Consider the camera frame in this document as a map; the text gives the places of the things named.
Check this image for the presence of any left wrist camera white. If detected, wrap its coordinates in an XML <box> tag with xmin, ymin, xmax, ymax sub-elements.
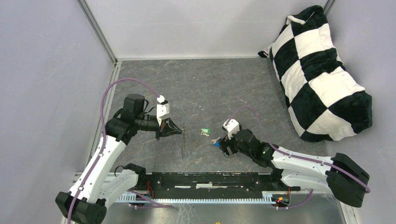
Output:
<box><xmin>156</xmin><ymin>95</ymin><xmax>171</xmax><ymax>126</ymax></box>

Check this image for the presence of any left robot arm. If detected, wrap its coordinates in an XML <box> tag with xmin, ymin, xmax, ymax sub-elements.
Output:
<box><xmin>56</xmin><ymin>94</ymin><xmax>182</xmax><ymax>224</ymax></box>

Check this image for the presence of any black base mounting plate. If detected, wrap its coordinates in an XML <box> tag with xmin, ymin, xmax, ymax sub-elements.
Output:
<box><xmin>131</xmin><ymin>172</ymin><xmax>300</xmax><ymax>191</ymax></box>

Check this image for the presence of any white slotted cable duct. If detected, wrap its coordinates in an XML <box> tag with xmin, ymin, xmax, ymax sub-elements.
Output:
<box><xmin>115</xmin><ymin>192</ymin><xmax>276</xmax><ymax>205</ymax></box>

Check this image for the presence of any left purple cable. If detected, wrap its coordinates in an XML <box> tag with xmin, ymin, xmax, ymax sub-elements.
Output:
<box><xmin>66</xmin><ymin>77</ymin><xmax>174</xmax><ymax>224</ymax></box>

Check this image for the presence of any green tagged key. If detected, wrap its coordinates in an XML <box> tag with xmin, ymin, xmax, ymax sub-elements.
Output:
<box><xmin>200</xmin><ymin>128</ymin><xmax>211</xmax><ymax>136</ymax></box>

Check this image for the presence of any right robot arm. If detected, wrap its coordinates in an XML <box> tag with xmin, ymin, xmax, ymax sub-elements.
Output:
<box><xmin>216</xmin><ymin>129</ymin><xmax>370</xmax><ymax>208</ymax></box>

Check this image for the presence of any black white checkered pillow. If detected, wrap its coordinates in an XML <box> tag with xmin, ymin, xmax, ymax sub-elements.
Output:
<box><xmin>258</xmin><ymin>5</ymin><xmax>373</xmax><ymax>142</ymax></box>

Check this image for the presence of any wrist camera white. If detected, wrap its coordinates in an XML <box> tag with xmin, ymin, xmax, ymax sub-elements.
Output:
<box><xmin>156</xmin><ymin>95</ymin><xmax>171</xmax><ymax>126</ymax></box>
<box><xmin>222</xmin><ymin>119</ymin><xmax>241</xmax><ymax>140</ymax></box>

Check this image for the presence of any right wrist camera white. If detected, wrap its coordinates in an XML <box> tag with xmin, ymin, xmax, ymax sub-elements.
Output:
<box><xmin>222</xmin><ymin>119</ymin><xmax>241</xmax><ymax>140</ymax></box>

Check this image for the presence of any blue tagged key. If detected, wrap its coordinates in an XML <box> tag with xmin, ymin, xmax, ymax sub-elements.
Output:
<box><xmin>211</xmin><ymin>137</ymin><xmax>221</xmax><ymax>147</ymax></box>

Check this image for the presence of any grey metal key holder plate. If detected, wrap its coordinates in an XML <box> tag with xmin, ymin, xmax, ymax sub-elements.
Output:
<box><xmin>181</xmin><ymin>123</ymin><xmax>187</xmax><ymax>160</ymax></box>

